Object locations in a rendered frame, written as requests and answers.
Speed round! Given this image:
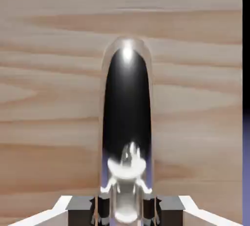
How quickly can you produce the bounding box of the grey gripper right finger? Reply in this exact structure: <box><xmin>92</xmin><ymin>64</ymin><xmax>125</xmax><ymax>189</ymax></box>
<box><xmin>154</xmin><ymin>195</ymin><xmax>244</xmax><ymax>226</ymax></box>

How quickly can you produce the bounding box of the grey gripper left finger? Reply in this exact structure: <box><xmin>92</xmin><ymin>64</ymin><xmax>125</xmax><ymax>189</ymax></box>
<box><xmin>8</xmin><ymin>195</ymin><xmax>101</xmax><ymax>226</ymax></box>

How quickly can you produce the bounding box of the curved shiny metal handle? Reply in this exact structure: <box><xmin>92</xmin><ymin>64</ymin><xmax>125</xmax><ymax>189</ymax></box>
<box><xmin>93</xmin><ymin>35</ymin><xmax>159</xmax><ymax>226</ymax></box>

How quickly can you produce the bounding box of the light wood cabinet door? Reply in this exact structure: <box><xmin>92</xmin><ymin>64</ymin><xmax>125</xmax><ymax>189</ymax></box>
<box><xmin>0</xmin><ymin>0</ymin><xmax>243</xmax><ymax>226</ymax></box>

